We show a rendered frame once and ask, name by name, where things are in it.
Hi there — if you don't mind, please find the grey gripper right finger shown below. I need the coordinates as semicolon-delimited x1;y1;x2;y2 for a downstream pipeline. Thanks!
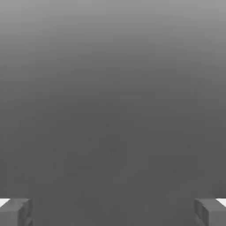
193;197;226;226

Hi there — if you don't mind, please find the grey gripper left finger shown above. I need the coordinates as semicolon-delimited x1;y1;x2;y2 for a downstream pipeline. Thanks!
0;197;34;226

